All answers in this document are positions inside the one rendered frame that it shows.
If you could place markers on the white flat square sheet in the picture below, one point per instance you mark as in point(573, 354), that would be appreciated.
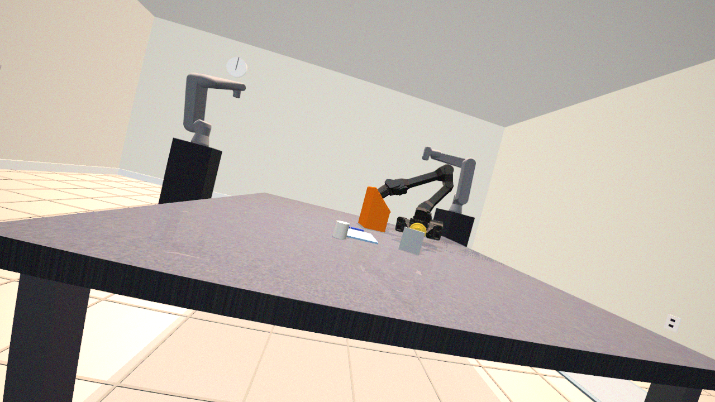
point(363, 236)

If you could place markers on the yellow plate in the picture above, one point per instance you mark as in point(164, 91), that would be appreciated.
point(419, 227)

